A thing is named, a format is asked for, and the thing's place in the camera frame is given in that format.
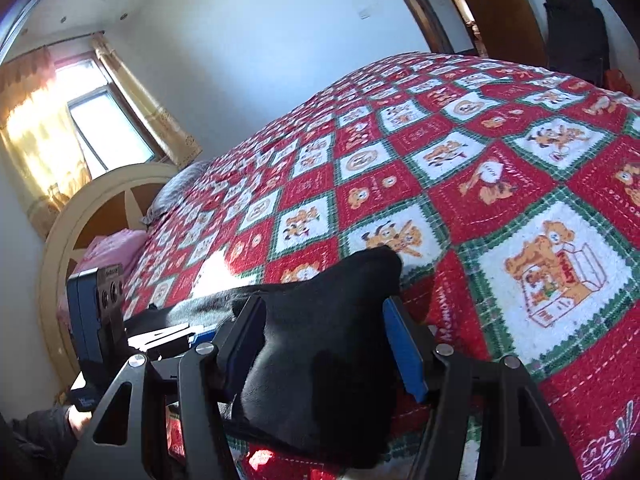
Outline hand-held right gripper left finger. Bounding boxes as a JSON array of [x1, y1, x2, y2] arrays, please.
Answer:
[[64, 294, 268, 480]]

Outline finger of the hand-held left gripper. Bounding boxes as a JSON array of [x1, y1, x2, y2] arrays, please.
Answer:
[[125, 324, 218, 361]]

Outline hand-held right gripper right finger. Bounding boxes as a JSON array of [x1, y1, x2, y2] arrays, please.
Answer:
[[382, 295, 583, 480]]

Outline black pants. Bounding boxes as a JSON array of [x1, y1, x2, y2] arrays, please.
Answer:
[[120, 246, 406, 471]]

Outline person's left forearm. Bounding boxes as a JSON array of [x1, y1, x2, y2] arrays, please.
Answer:
[[10, 402, 93, 480]]

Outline folded pink blanket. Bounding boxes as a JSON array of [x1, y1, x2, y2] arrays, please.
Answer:
[[57, 228, 148, 321]]

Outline cream and wood headboard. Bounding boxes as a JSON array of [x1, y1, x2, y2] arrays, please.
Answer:
[[39, 162, 183, 391]]

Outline striped pillow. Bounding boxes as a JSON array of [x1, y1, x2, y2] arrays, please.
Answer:
[[141, 160, 213, 226]]

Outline wide yellow curtain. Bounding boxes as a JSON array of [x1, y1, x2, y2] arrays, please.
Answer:
[[0, 45, 93, 238]]

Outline window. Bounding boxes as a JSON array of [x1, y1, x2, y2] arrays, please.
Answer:
[[55, 57, 166, 178]]

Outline red printed quilt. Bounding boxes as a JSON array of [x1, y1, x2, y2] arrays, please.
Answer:
[[120, 50, 640, 480]]

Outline narrow yellow curtain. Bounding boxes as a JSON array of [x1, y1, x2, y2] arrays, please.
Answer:
[[90, 34, 203, 168]]

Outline red bag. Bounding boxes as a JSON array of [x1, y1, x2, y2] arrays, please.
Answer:
[[604, 69, 635, 97]]

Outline brown wooden door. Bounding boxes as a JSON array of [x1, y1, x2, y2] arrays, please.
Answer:
[[442, 0, 548, 68]]

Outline black chair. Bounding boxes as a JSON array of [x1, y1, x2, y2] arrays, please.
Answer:
[[544, 0, 611, 88]]

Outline brown door frame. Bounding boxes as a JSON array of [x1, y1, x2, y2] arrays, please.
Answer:
[[377, 0, 476, 56]]

